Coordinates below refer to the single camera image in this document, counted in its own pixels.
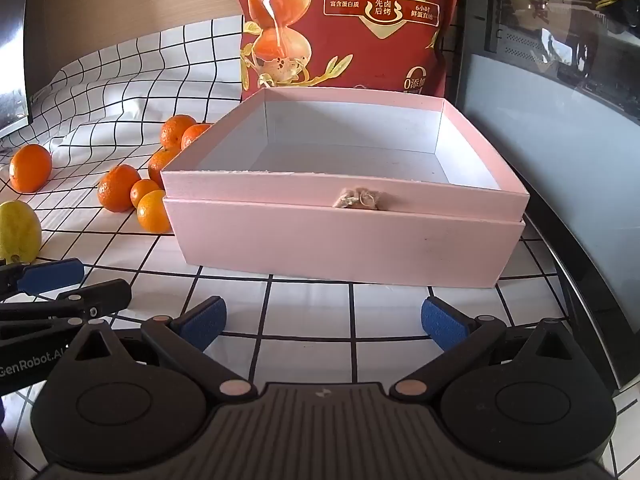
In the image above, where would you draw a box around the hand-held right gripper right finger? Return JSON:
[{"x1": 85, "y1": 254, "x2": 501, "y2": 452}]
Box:
[{"x1": 390, "y1": 296, "x2": 583, "y2": 403}]

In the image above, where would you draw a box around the red snack bag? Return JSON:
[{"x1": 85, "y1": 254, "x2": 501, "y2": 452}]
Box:
[{"x1": 235, "y1": 0, "x2": 463, "y2": 103}]

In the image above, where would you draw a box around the white black-grid tablecloth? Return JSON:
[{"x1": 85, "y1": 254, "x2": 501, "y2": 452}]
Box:
[{"x1": 0, "y1": 14, "x2": 626, "y2": 480}]

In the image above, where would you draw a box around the dark monitor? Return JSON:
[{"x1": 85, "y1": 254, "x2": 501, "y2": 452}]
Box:
[{"x1": 0, "y1": 0, "x2": 34, "y2": 139}]

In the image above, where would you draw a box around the glass-sided computer case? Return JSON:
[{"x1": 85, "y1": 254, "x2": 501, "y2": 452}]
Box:
[{"x1": 452, "y1": 0, "x2": 640, "y2": 393}]

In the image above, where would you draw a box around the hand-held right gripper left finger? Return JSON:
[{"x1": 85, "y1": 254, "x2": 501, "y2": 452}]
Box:
[{"x1": 65, "y1": 296, "x2": 255, "y2": 403}]

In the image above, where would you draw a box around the yellow-green lemon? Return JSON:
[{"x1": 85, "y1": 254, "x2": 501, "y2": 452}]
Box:
[{"x1": 0, "y1": 200, "x2": 43, "y2": 264}]

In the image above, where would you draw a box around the large orange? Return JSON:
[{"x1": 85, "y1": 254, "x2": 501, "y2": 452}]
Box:
[{"x1": 9, "y1": 144, "x2": 53, "y2": 194}]

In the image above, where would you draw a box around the small orange mandarin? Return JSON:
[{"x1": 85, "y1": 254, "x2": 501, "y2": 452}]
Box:
[
  {"x1": 97, "y1": 165, "x2": 142, "y2": 213},
  {"x1": 181, "y1": 123, "x2": 213, "y2": 151},
  {"x1": 160, "y1": 115, "x2": 197, "y2": 150},
  {"x1": 130, "y1": 178, "x2": 162, "y2": 209},
  {"x1": 136, "y1": 189, "x2": 172, "y2": 234},
  {"x1": 148, "y1": 147, "x2": 182, "y2": 190}
]

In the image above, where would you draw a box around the pink cardboard box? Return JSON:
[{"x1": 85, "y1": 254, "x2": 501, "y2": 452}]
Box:
[{"x1": 160, "y1": 87, "x2": 531, "y2": 290}]

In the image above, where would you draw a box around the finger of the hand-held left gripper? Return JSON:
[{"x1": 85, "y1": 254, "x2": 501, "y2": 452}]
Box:
[
  {"x1": 0, "y1": 279, "x2": 133, "y2": 342},
  {"x1": 0, "y1": 258, "x2": 85, "y2": 304}
]

